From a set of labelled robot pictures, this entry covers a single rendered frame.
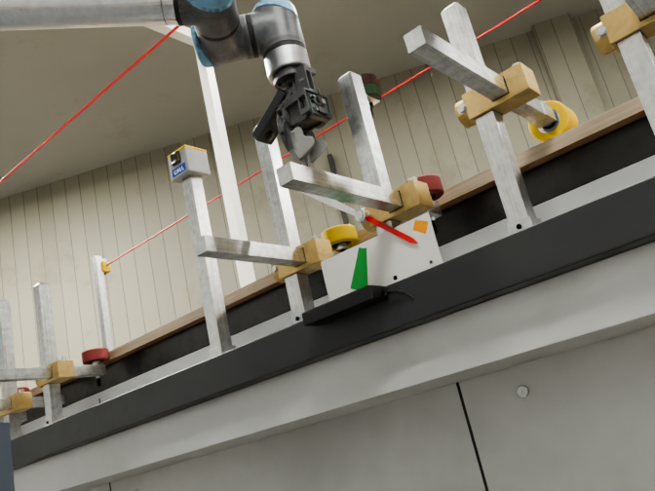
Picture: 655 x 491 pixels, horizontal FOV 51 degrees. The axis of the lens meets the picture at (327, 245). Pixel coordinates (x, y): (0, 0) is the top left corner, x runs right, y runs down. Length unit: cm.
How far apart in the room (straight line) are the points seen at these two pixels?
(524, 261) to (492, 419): 41
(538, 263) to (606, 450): 39
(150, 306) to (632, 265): 510
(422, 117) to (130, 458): 439
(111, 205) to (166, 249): 70
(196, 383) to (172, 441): 20
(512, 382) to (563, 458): 16
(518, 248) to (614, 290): 15
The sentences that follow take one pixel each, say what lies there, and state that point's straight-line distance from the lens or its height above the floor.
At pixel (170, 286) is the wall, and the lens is 589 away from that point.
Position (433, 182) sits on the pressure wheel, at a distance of 136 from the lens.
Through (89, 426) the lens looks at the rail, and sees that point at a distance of 197.
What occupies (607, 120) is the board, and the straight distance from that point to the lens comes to 135.
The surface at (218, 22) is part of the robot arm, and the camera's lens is 138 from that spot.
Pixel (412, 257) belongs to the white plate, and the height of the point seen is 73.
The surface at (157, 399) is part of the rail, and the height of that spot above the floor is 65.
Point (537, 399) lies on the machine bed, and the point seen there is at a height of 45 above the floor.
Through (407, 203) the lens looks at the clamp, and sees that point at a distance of 126.
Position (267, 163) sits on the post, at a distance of 152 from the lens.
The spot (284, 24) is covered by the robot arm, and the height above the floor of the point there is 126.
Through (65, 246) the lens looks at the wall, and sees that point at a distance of 646.
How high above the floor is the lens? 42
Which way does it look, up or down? 17 degrees up
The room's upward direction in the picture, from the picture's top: 13 degrees counter-clockwise
